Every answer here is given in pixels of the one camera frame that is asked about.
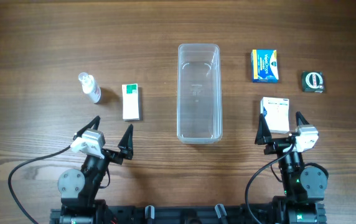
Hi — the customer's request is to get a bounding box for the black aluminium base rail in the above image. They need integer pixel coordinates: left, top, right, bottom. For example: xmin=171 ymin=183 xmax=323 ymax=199
xmin=49 ymin=203 xmax=327 ymax=224

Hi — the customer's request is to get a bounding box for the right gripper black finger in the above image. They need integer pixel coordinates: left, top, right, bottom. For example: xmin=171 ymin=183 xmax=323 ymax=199
xmin=296 ymin=111 xmax=309 ymax=126
xmin=255 ymin=114 xmax=272 ymax=145

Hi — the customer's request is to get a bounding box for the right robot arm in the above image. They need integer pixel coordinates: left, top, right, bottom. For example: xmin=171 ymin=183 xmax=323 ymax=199
xmin=249 ymin=112 xmax=329 ymax=223

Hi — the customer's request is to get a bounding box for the white green medicine box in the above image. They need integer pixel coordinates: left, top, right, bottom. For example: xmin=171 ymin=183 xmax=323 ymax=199
xmin=122 ymin=83 xmax=140 ymax=121

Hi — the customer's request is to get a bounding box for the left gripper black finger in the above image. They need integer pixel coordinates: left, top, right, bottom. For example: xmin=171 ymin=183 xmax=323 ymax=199
xmin=118 ymin=124 xmax=134 ymax=160
xmin=73 ymin=116 xmax=100 ymax=140

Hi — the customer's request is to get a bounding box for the clear plastic container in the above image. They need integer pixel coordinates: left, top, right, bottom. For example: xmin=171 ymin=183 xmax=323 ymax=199
xmin=177 ymin=44 xmax=223 ymax=144

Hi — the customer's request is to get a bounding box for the dark green round-label box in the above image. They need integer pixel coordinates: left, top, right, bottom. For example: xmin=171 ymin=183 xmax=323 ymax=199
xmin=301 ymin=71 xmax=325 ymax=93

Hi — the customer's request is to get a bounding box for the white blue medicine box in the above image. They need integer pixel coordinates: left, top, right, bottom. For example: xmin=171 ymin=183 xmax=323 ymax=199
xmin=260 ymin=97 xmax=289 ymax=134

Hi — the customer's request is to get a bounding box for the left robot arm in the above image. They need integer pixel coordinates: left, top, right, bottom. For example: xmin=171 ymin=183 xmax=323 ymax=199
xmin=57 ymin=116 xmax=133 ymax=223

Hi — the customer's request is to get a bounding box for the white spray bottle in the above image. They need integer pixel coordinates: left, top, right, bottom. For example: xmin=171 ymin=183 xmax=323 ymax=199
xmin=78 ymin=72 xmax=101 ymax=103

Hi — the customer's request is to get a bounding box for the blue VapoDrops box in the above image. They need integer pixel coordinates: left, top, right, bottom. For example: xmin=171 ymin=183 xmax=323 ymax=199
xmin=251 ymin=49 xmax=279 ymax=83

